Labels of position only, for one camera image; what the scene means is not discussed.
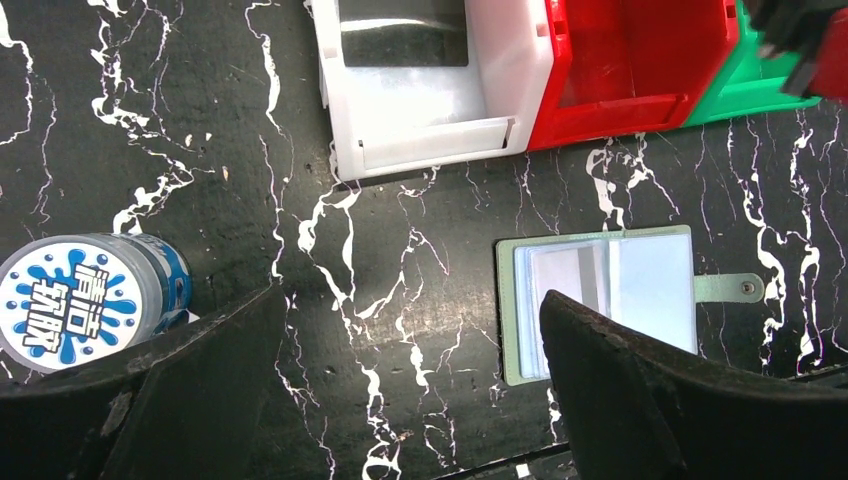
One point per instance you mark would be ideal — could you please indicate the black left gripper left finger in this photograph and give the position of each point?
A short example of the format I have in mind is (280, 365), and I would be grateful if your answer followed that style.
(183, 405)

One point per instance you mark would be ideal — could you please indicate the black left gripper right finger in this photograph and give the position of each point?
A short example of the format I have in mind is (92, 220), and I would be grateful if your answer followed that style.
(637, 408)

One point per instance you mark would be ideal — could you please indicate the green plastic bin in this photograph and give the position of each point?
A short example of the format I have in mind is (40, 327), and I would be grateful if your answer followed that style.
(748, 84)

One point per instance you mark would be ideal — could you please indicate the white plastic bin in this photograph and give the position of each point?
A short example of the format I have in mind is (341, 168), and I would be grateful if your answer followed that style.
(390, 120)

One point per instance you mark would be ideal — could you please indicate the black card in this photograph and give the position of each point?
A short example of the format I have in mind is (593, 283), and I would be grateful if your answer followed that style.
(404, 33)

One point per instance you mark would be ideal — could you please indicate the grey-green card holder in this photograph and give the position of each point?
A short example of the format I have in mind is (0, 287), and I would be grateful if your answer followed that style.
(642, 279)

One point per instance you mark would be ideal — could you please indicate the round patterned tin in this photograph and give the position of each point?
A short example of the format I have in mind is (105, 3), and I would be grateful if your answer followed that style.
(68, 300)

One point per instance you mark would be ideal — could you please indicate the red plastic bin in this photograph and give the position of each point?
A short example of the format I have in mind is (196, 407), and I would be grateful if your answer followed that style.
(622, 67)

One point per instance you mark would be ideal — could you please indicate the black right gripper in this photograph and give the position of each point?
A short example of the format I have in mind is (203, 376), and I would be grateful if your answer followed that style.
(813, 30)

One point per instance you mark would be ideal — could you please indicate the white striped card in sleeve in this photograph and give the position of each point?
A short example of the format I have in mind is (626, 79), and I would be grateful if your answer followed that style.
(578, 271)

